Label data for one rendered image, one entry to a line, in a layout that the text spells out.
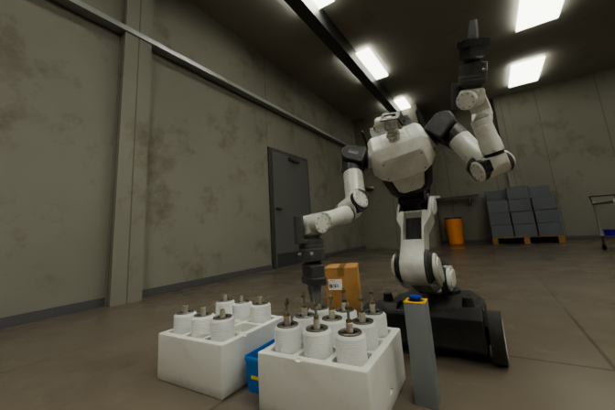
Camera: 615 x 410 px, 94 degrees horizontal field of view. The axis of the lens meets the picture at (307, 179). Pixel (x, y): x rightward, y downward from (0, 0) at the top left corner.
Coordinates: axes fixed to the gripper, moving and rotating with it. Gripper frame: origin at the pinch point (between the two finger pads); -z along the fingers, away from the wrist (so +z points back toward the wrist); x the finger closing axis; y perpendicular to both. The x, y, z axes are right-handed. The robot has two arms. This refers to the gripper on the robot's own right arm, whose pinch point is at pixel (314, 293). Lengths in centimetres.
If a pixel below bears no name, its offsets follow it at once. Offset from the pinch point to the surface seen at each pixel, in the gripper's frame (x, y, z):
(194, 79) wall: 311, 26, 246
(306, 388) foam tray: -3.9, 6.7, -25.9
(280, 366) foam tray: 3.6, 12.1, -21.3
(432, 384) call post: -16.3, -31.3, -29.3
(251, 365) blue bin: 24.2, 17.1, -27.2
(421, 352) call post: -14.6, -30.1, -20.4
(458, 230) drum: 473, -655, 0
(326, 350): -4.6, -0.7, -16.5
